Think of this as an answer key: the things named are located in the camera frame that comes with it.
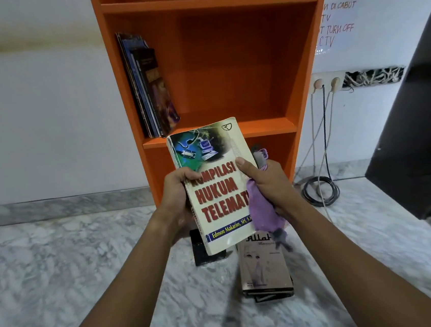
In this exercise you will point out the person's right hand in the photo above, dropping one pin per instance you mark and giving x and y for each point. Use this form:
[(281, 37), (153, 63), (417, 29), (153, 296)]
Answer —
[(276, 189)]

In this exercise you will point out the person's left hand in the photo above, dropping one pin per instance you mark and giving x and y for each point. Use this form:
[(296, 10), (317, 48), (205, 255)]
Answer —
[(176, 208)]

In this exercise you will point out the purple cleaning cloth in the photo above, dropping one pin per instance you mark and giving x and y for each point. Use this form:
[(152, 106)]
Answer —
[(260, 210)]

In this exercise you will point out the cream red-titled cover book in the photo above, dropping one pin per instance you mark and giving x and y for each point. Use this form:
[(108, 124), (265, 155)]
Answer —
[(213, 200)]

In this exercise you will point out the black display stand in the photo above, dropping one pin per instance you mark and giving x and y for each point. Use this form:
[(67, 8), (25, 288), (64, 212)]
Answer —
[(203, 253)]

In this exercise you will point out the white cover book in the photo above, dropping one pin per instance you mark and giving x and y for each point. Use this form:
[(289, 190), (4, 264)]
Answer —
[(263, 268)]

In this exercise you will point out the green photo cover book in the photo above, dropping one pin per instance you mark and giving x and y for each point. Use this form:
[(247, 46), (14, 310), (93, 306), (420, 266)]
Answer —
[(151, 110)]

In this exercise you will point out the orange wooden bookshelf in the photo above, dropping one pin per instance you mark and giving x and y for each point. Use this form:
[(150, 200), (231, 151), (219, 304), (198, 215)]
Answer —
[(227, 60)]

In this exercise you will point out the person's right forearm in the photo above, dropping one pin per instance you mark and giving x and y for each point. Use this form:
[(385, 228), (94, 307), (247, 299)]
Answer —
[(365, 276)]

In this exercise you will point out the person's left forearm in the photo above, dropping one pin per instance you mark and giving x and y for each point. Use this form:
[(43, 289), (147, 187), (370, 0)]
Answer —
[(115, 302)]

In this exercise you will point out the dark brown cabinet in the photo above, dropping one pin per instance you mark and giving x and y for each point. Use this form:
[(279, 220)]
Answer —
[(414, 121)]

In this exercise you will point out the white wall socket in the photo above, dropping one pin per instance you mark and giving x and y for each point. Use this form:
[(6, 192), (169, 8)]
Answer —
[(326, 81)]

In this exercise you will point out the white paper wall note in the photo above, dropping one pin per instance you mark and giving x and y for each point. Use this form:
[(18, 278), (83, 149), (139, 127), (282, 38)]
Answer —
[(337, 27)]

